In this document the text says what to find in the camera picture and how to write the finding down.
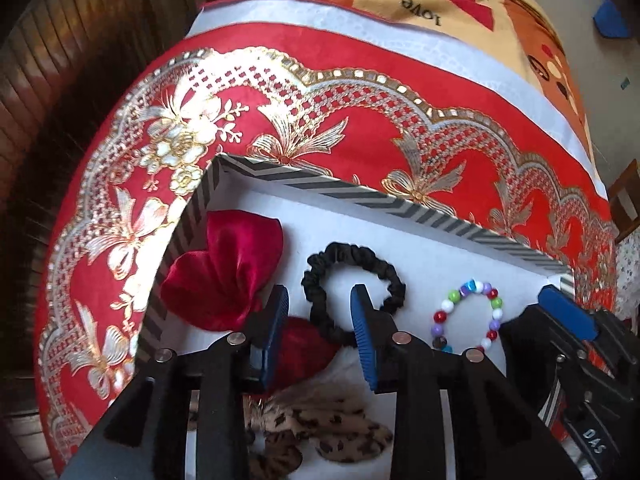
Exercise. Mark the wooden chair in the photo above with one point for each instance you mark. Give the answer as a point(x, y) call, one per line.
point(627, 195)

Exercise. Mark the leopard print scrunchie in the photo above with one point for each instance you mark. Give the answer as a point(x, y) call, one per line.
point(340, 440)

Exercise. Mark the striped cardboard box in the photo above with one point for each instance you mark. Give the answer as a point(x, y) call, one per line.
point(300, 220)

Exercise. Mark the black scrunchie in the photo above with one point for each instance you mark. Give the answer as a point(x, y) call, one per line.
point(312, 280)

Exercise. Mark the red floral tablecloth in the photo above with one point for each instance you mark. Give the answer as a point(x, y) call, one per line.
point(350, 145)

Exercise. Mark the orange printed blanket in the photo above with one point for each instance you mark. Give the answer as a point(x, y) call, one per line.
point(500, 25)

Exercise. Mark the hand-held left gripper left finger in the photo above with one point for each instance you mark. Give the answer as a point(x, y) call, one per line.
point(267, 340)

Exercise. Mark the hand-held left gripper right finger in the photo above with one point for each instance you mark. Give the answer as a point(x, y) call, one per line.
point(365, 340)

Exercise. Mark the blue plastic object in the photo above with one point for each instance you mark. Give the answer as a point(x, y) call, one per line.
point(612, 20)

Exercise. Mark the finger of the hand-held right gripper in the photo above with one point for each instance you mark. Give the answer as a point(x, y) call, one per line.
point(570, 312)
point(532, 345)

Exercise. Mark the red velvet bow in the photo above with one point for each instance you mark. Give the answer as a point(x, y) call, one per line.
point(225, 270)

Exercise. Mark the floral bedding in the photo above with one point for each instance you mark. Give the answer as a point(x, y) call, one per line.
point(627, 280)

